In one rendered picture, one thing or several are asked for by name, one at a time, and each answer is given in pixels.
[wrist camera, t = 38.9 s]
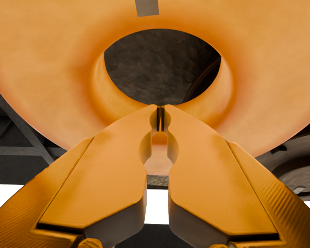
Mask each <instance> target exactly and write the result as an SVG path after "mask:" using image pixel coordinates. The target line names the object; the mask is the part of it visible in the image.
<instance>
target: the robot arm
mask: <svg viewBox="0 0 310 248"><path fill-rule="evenodd" d="M160 123H161V131H164V133H165V134H166V136H167V157H168V158H169V159H170V160H171V162H172V163H173V166H172V167H171V169H170V171H169V183H168V201H167V203H168V222H169V227H170V229H171V231H172V232H173V233H174V234H175V235H177V236H178V237H180V238H181V239H182V240H184V241H185V242H187V243H188V244H190V245H191V246H193V247H194V248H310V207H309V206H308V205H307V204H306V203H305V202H304V201H303V200H302V199H301V198H300V197H299V196H297V195H296V194H295V193H294V192H293V191H292V190H291V189H290V188H289V187H287V186H286V185H285V184H284V183H283V182H282V181H280V180H279V179H278V178H277V177H276V176H275V175H273V174H272V173H271V172H270V171H269V170H268V169H266V168H265V167H264V166H263V165H262V164H261V163H259V162H258V161H257V160H256V159H255V158H254V157H252V156H251V155H250V154H249V153H248V152H247V151H245V150H244V149H243V148H242V147H241V146H240V145H238V144H237V143H236V142H227V141H226V140H225V139H224V138H223V137H222V136H221V135H219V134H218V133H217V132H216V131H215V130H213V129H212V128H211V127H209V126H208V125H206V124H205V123H203V122H202V121H200V120H198V119H196V118H195V117H193V116H191V115H189V114H187V113H185V112H184V111H182V110H180V109H178V108H176V107H174V106H173V105H170V104H168V105H165V106H157V105H155V104H151V105H148V106H146V107H144V108H142V109H140V110H138V111H136V112H134V113H132V114H130V115H128V116H126V117H123V118H121V119H119V120H118V121H116V122H114V123H112V124H111V125H109V126H108V127H106V128H105V129H104V130H102V131H101V132H100V133H99V134H97V135H96V136H95V137H94V138H84V139H83V140H82V141H80V142H79V143H78V144H77V145H75V146H74V147H73V148H71V149H70V150H69V151H67V152H66V153H65V154H63V155H62V156H61V157H59V158H58V159H57V160H56V161H54V162H53V163H52V164H50V165H49V166H48V167H46V168H45V169H44V170H43V171H41V172H40V173H39V174H37V175H36V176H35V177H33V178H32V179H31V180H30V181H28V182H27V183H26V184H25V185H23V186H22V187H21V188H20V189H19V190H17V191H16V192H15V193H14V194H13V195H12V196H11V197H10V198H9V199H8V200H7V201H5V202H4V203H3V204H2V205H1V206H0V248H114V247H115V245H116V244H118V243H120V242H122V241H124V240H125V239H127V238H129V237H131V236H133V235H134V234H136V233H138V232H139V231H140V230H141V229H142V228H143V226H144V223H145V216H146V209H147V201H148V198H147V170H146V168H145V166H144V164H145V163H146V161H147V160H148V159H149V158H150V157H151V156H152V137H153V136H154V135H155V134H156V132H157V131H159V128H160Z"/></svg>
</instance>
